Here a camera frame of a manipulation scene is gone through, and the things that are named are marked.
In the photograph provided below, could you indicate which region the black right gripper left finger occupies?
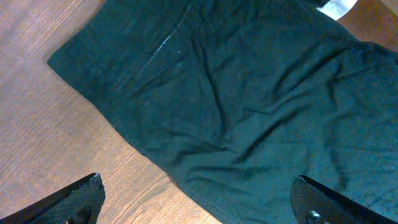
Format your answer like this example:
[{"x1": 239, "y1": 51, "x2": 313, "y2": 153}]
[{"x1": 1, "y1": 173, "x2": 105, "y2": 224}]

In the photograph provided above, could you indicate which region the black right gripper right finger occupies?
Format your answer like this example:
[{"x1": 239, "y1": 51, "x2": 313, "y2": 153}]
[{"x1": 290, "y1": 175, "x2": 397, "y2": 224}]

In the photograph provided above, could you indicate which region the black garment on table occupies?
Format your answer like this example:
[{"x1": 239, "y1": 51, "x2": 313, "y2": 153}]
[{"x1": 48, "y1": 0, "x2": 397, "y2": 223}]

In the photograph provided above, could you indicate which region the red and white cloth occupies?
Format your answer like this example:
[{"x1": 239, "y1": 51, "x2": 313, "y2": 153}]
[{"x1": 317, "y1": 0, "x2": 358, "y2": 21}]

